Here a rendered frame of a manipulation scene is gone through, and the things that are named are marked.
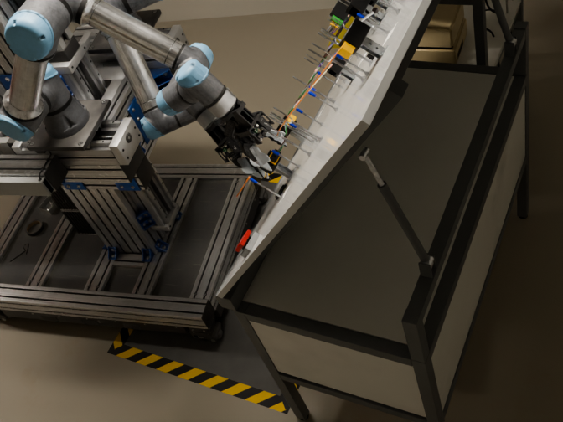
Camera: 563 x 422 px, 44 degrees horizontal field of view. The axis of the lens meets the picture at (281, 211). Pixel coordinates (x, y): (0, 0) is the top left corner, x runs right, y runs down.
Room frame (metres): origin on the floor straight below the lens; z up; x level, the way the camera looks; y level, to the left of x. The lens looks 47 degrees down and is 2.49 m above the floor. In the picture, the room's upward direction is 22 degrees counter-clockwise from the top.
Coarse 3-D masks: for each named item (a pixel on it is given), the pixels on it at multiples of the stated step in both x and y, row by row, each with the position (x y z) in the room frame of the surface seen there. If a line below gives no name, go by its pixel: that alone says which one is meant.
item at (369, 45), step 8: (376, 8) 1.25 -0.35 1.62; (368, 16) 1.24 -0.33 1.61; (352, 24) 1.22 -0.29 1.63; (360, 24) 1.21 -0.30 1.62; (352, 32) 1.20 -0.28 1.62; (360, 32) 1.20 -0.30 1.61; (368, 32) 1.20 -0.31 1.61; (344, 40) 1.20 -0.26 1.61; (352, 40) 1.19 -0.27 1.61; (360, 40) 1.19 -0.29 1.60; (368, 40) 1.20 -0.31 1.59; (368, 48) 1.18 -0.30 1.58; (376, 48) 1.19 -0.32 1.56; (384, 48) 1.18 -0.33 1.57; (376, 56) 1.18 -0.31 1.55
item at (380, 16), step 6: (354, 0) 1.74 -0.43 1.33; (360, 0) 1.74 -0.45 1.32; (366, 0) 1.74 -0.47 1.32; (348, 6) 1.77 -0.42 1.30; (354, 6) 1.72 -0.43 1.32; (360, 6) 1.72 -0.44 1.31; (366, 6) 1.72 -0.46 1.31; (348, 12) 1.75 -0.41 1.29; (354, 12) 1.75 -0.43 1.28; (360, 12) 1.72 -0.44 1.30; (366, 12) 1.74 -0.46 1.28; (378, 12) 1.72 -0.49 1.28; (378, 18) 1.72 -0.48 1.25; (378, 24) 1.72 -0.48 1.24
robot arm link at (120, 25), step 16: (80, 0) 1.75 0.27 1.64; (96, 0) 1.76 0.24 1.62; (80, 16) 1.73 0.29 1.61; (96, 16) 1.72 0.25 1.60; (112, 16) 1.72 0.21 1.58; (128, 16) 1.72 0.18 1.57; (112, 32) 1.70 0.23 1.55; (128, 32) 1.68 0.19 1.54; (144, 32) 1.68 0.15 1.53; (160, 32) 1.69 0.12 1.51; (144, 48) 1.66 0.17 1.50; (160, 48) 1.64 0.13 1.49; (176, 48) 1.64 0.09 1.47; (192, 48) 1.65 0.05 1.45; (208, 48) 1.65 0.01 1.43; (176, 64) 1.62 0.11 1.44; (208, 64) 1.61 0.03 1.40
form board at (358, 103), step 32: (416, 0) 1.20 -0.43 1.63; (384, 32) 1.43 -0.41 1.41; (384, 64) 1.04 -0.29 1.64; (352, 96) 1.21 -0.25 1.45; (384, 96) 0.92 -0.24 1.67; (320, 128) 1.45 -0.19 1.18; (352, 128) 0.91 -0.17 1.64; (320, 160) 1.03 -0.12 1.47; (288, 192) 1.21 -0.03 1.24; (256, 224) 1.47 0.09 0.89; (256, 256) 1.13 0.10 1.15; (224, 288) 1.25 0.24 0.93
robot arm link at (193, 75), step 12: (192, 60) 1.49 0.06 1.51; (180, 72) 1.49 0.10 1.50; (192, 72) 1.46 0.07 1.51; (204, 72) 1.46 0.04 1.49; (180, 84) 1.47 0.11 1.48; (192, 84) 1.45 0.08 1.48; (204, 84) 1.44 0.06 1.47; (216, 84) 1.45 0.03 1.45; (192, 96) 1.45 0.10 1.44; (204, 96) 1.44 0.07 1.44; (216, 96) 1.43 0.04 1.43
